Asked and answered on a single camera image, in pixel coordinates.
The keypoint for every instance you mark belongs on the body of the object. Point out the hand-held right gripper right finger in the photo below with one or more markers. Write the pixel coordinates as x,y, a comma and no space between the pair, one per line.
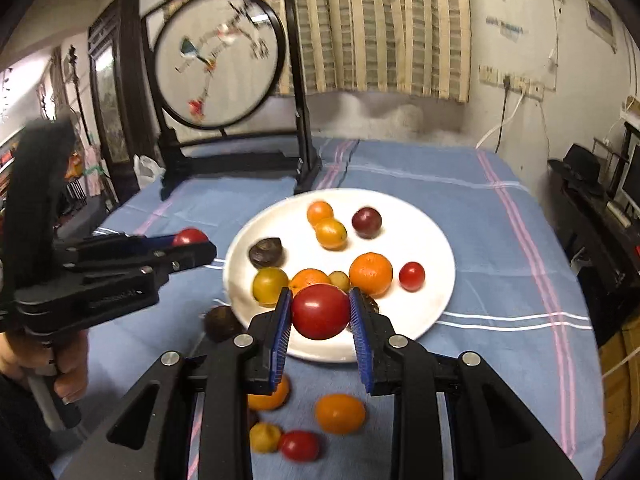
361,340

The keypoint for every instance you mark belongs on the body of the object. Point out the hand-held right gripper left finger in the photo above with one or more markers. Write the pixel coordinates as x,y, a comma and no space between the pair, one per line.
280,340

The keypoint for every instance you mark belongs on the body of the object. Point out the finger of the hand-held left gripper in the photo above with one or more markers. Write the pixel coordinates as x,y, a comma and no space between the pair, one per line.
185,257
115,245

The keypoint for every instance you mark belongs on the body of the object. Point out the red tomato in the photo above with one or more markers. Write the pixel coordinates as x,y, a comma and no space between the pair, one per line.
190,236
299,445
320,312
412,276

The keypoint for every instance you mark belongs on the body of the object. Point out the dark brown water chestnut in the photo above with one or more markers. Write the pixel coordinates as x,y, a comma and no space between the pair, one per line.
267,253
371,305

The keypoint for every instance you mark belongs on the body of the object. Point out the yellow lemon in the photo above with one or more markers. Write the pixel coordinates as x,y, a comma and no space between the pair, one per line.
270,285

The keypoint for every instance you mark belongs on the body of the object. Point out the small pale yellow fruit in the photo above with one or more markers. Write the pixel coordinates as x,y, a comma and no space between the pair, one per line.
339,280

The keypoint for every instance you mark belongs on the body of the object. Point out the orange mandarin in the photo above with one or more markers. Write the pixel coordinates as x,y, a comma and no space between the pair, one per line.
370,272
340,412
272,397
307,279

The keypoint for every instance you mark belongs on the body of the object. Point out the amber oval citrus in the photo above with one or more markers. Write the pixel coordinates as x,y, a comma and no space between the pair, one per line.
331,234

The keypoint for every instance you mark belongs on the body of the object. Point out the small dark red plum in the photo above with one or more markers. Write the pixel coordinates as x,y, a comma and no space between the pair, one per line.
366,222

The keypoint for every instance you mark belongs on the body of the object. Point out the white oval plate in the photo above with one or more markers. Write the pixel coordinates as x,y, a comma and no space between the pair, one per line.
425,232

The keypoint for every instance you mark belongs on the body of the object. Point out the small orange kumquat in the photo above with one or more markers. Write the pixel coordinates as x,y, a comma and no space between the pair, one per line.
320,211

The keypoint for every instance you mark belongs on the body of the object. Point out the person's left hand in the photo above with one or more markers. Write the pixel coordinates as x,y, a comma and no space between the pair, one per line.
75,365

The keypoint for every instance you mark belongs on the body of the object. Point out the large dark red plum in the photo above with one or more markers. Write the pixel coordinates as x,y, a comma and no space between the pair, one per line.
222,322

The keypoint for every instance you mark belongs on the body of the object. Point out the white plastic bag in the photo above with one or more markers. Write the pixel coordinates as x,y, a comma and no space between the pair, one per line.
147,170

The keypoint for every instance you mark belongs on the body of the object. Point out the yellow tomato on cloth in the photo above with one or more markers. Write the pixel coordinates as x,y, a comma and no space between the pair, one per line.
265,436

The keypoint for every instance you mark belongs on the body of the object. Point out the dark wooden framed painting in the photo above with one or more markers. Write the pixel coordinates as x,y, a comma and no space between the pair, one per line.
107,105

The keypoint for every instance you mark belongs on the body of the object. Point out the blue plaid tablecloth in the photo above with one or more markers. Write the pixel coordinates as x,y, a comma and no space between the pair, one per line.
500,260

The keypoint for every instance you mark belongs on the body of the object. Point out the round embroidered table screen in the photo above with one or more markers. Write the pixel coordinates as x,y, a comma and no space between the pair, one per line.
220,60

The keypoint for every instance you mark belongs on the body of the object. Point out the black desk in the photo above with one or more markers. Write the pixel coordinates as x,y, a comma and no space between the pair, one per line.
595,240

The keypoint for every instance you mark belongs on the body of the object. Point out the cardboard boxes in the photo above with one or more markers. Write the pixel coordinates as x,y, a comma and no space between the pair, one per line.
622,365

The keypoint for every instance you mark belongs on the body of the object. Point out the black hat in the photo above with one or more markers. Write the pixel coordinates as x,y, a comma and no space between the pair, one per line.
582,162

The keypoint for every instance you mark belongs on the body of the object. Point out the striped beige curtain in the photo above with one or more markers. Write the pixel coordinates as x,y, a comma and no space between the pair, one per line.
390,25

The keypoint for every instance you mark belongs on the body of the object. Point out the computer monitor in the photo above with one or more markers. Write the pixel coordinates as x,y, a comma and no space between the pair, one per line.
632,175

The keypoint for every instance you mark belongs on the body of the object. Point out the white wall power sockets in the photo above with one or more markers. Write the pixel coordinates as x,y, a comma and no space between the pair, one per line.
492,74

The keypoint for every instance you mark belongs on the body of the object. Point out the paper wall note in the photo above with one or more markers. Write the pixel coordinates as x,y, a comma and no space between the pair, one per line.
505,27

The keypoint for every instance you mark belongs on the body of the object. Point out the framed wall sign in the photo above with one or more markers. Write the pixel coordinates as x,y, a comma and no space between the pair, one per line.
599,17

